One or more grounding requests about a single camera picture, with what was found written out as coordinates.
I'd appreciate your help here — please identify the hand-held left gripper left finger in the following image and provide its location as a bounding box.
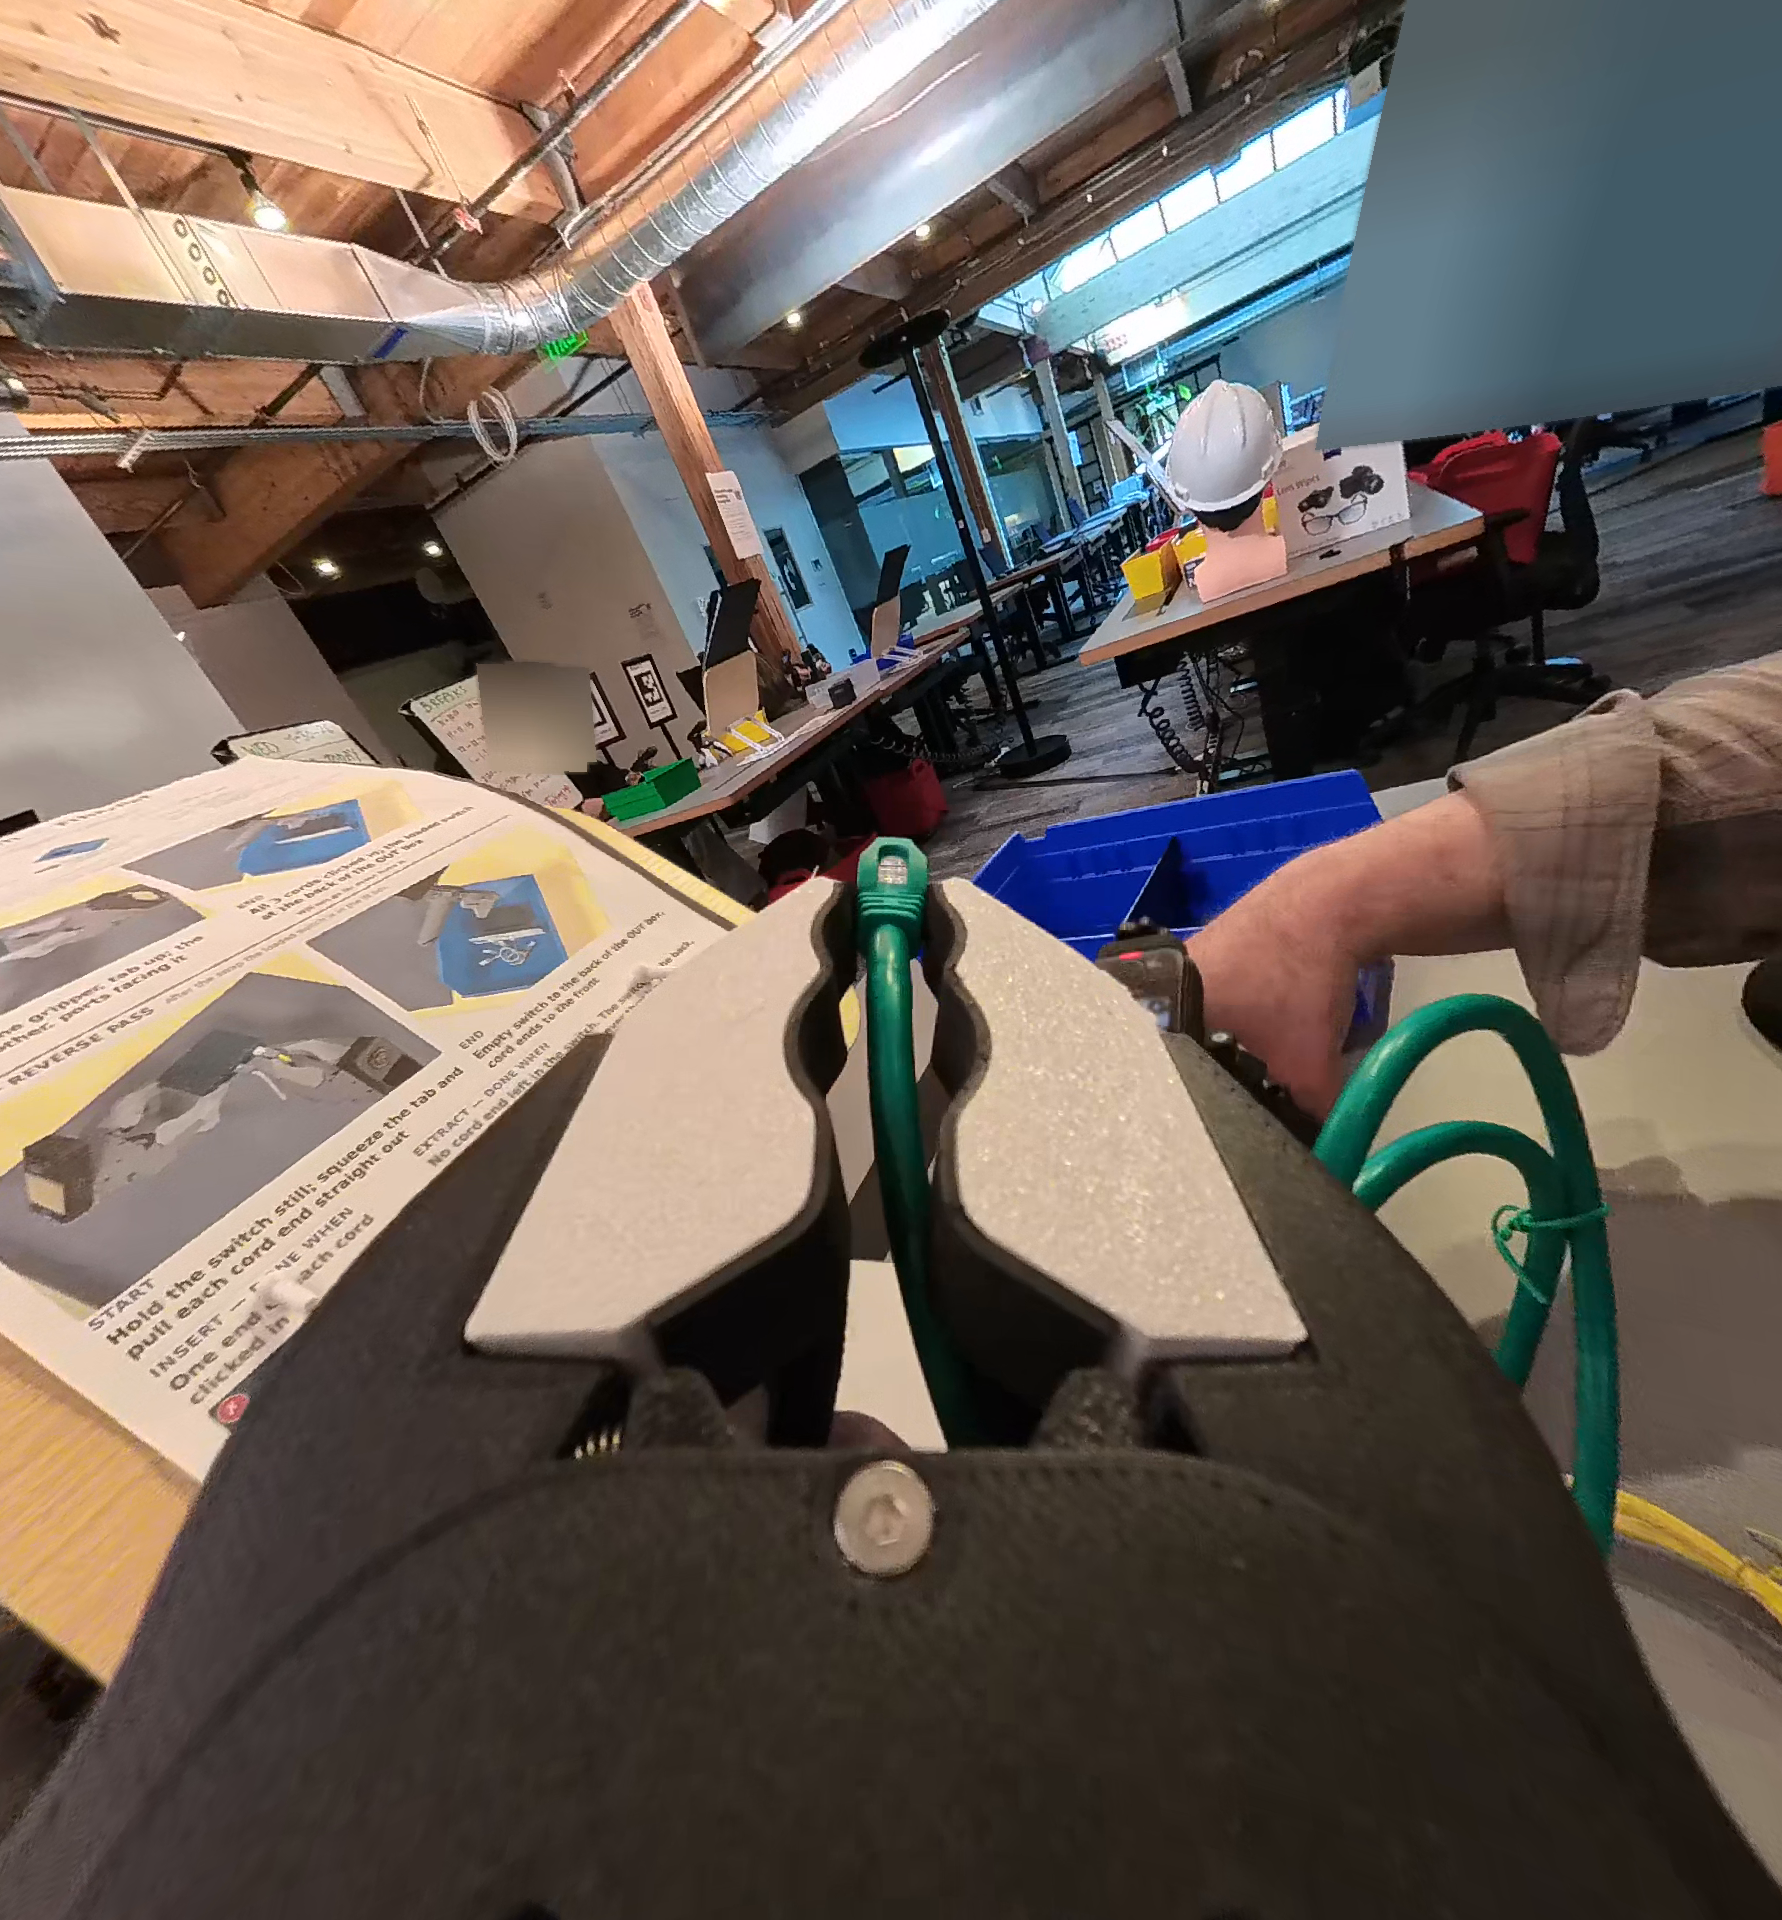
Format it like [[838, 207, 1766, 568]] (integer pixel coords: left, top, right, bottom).
[[463, 875, 855, 1450]]

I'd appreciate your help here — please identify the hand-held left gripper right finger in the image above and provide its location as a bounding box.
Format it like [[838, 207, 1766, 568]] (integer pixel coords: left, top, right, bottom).
[[923, 875, 1312, 1450]]

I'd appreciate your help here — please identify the blue plastic bin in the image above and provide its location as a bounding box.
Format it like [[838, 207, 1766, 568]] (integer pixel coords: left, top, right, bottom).
[[973, 770, 1396, 1054]]

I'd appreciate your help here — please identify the green ethernet cable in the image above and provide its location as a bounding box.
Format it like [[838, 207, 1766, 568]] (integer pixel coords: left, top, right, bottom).
[[852, 835, 1626, 1557]]

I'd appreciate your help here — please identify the yellow ethernet cable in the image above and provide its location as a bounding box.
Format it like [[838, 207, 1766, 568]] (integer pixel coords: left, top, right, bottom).
[[1609, 1490, 1782, 1700]]

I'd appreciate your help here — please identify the person's right hand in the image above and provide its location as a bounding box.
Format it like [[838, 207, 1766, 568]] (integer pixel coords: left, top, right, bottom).
[[1188, 792, 1513, 1119]]

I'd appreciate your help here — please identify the red fabric bin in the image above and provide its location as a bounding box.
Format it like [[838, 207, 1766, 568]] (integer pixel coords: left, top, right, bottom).
[[762, 824, 871, 903], [868, 755, 950, 840]]

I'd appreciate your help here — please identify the green plastic bin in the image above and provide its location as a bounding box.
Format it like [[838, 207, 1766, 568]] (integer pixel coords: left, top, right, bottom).
[[599, 755, 708, 824]]

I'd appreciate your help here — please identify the wood-edged side desk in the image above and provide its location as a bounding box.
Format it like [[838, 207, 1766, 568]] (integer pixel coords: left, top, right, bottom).
[[1077, 481, 1486, 784]]

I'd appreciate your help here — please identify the yellow bin row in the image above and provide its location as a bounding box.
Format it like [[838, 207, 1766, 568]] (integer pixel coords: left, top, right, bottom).
[[1121, 525, 1212, 604]]

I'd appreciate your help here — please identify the long wood-edged desk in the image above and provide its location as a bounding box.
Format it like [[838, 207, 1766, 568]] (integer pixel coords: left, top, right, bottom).
[[599, 622, 985, 846]]

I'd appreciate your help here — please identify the pink mannequin head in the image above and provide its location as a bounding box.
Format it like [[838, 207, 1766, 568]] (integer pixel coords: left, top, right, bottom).
[[1181, 499, 1290, 604]]

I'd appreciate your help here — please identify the printed instruction sheet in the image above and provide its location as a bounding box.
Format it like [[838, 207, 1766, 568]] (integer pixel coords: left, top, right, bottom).
[[0, 755, 730, 1481]]

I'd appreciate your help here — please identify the black floor lamp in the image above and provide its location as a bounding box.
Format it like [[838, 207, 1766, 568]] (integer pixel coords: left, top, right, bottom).
[[855, 310, 1077, 784]]

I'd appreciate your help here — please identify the whiteboard with written list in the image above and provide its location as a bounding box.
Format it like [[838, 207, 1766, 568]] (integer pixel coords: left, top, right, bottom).
[[404, 673, 586, 804]]

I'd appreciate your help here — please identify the white product box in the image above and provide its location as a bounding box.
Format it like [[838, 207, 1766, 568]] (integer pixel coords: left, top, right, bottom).
[[1273, 441, 1410, 546]]

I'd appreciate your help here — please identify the white hard hat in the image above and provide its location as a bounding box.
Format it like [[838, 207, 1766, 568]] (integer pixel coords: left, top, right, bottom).
[[1162, 381, 1289, 520]]

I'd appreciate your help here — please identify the black office chair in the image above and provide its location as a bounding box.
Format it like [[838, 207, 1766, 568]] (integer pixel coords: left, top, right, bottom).
[[1407, 425, 1616, 755]]

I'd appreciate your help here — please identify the whiteboard with green heading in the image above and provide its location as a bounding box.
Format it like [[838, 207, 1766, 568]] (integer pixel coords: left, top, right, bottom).
[[218, 717, 386, 775]]

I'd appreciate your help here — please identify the red bag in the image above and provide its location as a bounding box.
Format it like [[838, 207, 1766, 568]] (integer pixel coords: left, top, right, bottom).
[[1410, 431, 1568, 564]]

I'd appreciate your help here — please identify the wooden support post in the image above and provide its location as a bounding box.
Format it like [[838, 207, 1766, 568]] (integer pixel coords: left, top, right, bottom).
[[609, 280, 805, 666]]

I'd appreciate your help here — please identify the silver ceiling air duct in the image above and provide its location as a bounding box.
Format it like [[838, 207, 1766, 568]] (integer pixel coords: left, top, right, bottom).
[[0, 0, 1016, 365]]

